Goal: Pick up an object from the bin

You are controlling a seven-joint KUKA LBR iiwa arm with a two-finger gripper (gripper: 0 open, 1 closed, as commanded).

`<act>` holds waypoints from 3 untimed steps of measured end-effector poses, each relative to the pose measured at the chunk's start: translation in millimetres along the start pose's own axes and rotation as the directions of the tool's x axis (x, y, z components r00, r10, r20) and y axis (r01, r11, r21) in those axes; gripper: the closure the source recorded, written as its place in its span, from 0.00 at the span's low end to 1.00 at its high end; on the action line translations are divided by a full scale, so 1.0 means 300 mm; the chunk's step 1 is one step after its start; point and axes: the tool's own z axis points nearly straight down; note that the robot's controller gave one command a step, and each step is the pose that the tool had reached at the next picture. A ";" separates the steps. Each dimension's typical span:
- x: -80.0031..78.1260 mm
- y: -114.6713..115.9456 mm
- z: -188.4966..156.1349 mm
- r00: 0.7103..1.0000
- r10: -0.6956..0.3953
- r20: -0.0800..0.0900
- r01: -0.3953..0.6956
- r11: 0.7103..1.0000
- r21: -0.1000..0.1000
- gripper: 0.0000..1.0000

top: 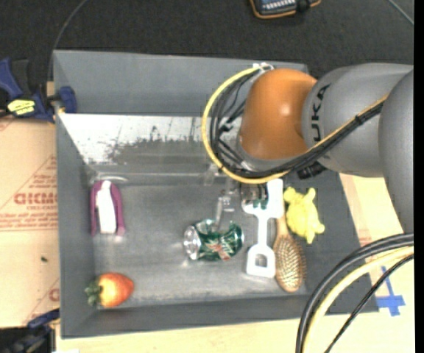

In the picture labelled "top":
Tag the crushed green soda can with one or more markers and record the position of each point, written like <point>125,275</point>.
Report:
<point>217,243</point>

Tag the white toy shovel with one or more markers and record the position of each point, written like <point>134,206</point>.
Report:
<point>260,259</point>

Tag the grey metal bin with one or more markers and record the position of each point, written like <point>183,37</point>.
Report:
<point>153,256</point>

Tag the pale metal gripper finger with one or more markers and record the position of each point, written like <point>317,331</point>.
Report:
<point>230,204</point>
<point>221,212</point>

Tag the wooden hairbrush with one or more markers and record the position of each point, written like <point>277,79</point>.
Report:
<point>289,267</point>

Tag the yellow toy turtle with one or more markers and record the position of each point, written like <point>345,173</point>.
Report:
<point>302,212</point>

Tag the brown cardboard board, red print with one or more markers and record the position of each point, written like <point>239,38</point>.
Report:
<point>20,234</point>

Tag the red toy strawberry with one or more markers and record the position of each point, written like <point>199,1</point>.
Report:
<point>114,289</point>

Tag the purple and white bottle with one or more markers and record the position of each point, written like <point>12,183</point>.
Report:
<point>106,208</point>

